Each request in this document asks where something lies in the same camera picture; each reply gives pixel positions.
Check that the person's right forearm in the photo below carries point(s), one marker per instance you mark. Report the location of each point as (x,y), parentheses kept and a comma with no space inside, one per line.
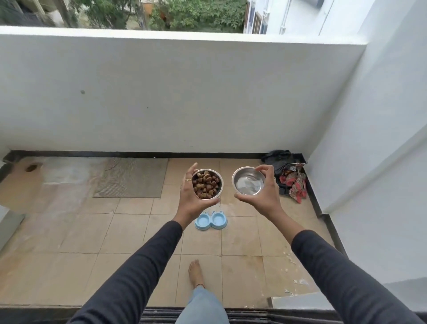
(333,273)

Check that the white drain pipe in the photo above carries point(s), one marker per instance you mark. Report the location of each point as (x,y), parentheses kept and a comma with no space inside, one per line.
(284,16)

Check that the person's right thumb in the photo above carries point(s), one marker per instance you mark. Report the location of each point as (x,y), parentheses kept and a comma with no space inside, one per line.
(243,197)

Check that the person's bare foot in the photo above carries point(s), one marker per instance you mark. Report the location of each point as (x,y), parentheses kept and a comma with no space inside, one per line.
(195,273)

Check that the green trees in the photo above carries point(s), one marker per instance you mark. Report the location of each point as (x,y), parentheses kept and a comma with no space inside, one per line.
(196,13)

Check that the person's right hand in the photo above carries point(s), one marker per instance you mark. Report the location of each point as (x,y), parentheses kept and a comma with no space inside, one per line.
(270,197)

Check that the black sliding door track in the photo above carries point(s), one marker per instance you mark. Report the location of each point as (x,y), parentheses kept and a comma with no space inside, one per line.
(253,315)

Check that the white neighbouring building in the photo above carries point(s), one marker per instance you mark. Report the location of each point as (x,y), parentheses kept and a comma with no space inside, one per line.
(287,15)

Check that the steel bowl with water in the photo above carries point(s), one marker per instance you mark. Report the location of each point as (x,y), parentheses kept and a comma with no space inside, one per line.
(248,182)

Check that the person's left hand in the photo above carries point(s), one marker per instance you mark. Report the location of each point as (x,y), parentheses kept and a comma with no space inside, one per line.
(187,200)

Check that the person's left thumb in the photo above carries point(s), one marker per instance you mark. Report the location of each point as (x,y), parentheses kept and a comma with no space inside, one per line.
(210,202)

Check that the blue double pet bowl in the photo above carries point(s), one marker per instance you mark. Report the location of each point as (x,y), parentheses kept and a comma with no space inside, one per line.
(210,221)

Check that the brown pet food kibble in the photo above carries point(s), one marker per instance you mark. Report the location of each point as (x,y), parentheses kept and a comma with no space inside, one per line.
(206,184)

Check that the red patterned cloth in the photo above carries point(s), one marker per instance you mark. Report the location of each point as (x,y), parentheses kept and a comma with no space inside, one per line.
(296,183)

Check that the round floor drain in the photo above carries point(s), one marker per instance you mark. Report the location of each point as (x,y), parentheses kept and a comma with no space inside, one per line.
(31,167)

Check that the black cloth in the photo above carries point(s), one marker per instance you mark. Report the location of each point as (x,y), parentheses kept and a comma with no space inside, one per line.
(277,158)

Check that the person's blue jeans leg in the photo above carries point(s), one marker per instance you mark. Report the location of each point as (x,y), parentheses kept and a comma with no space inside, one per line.
(202,307)

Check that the person's left forearm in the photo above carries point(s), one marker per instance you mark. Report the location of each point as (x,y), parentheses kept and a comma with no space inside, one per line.
(140,273)

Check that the grey door mat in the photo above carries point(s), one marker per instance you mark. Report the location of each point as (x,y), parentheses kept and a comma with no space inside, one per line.
(131,178)

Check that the steel bowl with pet food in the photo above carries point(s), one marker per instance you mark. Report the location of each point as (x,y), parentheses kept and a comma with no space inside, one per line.
(218,182)

